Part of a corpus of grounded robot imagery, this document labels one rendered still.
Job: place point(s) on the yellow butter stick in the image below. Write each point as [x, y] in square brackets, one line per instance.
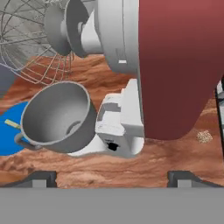
[12, 124]

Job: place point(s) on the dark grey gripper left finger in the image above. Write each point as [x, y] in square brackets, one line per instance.
[40, 178]

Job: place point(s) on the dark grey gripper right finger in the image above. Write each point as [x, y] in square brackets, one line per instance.
[182, 178]

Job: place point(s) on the blue plate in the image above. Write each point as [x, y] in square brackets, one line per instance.
[8, 137]

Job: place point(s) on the grey stand mixer bowl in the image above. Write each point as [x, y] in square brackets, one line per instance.
[55, 116]

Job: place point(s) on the red and white stand mixer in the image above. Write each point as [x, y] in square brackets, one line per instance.
[163, 67]

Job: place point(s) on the black and white appliance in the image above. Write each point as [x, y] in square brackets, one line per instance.
[220, 105]

